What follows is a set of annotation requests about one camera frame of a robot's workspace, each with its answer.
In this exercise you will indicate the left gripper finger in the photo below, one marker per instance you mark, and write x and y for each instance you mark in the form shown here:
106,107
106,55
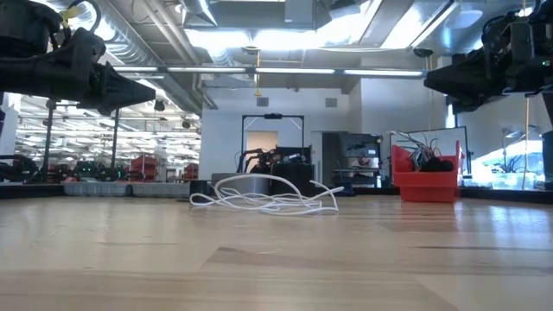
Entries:
127,88
101,109

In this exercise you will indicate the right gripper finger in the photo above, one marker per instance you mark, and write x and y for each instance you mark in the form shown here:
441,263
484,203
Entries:
458,78
464,105

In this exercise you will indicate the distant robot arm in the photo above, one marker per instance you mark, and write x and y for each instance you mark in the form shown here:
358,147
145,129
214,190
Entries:
255,157

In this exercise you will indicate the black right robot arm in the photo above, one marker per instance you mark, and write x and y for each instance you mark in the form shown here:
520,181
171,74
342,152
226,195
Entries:
548,164

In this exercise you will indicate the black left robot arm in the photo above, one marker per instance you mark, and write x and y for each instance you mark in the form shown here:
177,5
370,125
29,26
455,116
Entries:
26,26

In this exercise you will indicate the red tool cabinet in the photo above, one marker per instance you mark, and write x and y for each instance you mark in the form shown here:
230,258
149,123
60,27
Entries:
144,168
191,173

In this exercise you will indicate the long ceiling light fixture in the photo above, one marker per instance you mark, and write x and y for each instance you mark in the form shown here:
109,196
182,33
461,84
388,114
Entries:
380,72

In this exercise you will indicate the grey tool kit case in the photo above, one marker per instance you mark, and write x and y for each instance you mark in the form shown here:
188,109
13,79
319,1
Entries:
99,190

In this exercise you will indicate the red plastic bin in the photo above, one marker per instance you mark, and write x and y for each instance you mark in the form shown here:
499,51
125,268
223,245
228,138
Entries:
425,188

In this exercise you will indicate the black monitor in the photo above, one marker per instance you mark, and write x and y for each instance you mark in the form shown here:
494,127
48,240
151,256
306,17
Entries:
363,147

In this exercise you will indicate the person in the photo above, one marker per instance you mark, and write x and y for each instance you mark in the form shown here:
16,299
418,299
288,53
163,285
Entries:
364,162

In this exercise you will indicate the yellow hanging power plug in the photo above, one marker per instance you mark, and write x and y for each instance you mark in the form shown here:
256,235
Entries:
258,92

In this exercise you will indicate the black box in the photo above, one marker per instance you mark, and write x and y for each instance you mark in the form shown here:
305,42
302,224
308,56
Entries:
298,173

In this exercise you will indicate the black camera gantry frame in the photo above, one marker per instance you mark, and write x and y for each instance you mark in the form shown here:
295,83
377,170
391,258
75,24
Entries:
273,116
114,142

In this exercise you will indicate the black security camera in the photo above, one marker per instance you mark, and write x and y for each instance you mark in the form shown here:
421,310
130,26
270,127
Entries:
423,52

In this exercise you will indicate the black table frame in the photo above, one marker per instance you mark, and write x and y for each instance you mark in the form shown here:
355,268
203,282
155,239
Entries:
497,194

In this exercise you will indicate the wall vent grille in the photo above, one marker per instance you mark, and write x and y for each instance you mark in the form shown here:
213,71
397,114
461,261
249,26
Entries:
262,101
331,102

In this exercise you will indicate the grey duct tape roll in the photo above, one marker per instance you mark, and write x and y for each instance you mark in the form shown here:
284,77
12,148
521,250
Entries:
255,185

